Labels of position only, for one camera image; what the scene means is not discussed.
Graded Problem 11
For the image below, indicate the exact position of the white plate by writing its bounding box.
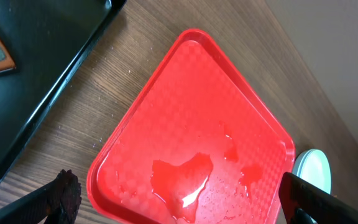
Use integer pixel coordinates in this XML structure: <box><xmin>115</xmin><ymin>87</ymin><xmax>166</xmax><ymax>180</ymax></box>
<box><xmin>292</xmin><ymin>149</ymin><xmax>332</xmax><ymax>194</ymax></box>

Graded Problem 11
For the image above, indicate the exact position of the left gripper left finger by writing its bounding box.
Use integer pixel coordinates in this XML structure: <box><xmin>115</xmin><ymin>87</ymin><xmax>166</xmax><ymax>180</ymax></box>
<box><xmin>0</xmin><ymin>170</ymin><xmax>81</xmax><ymax>223</ymax></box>

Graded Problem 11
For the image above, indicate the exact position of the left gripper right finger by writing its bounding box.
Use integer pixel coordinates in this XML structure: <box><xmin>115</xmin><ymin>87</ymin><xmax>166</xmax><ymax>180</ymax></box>
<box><xmin>278</xmin><ymin>172</ymin><xmax>358</xmax><ymax>224</ymax></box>

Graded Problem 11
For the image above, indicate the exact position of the black metal tray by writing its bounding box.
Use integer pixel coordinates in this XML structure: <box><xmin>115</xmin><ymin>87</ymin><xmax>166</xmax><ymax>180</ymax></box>
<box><xmin>0</xmin><ymin>0</ymin><xmax>125</xmax><ymax>182</ymax></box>

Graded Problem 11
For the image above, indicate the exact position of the red plastic tray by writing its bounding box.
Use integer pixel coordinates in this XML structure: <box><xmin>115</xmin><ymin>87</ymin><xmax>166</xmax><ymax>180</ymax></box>
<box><xmin>86</xmin><ymin>29</ymin><xmax>295</xmax><ymax>223</ymax></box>

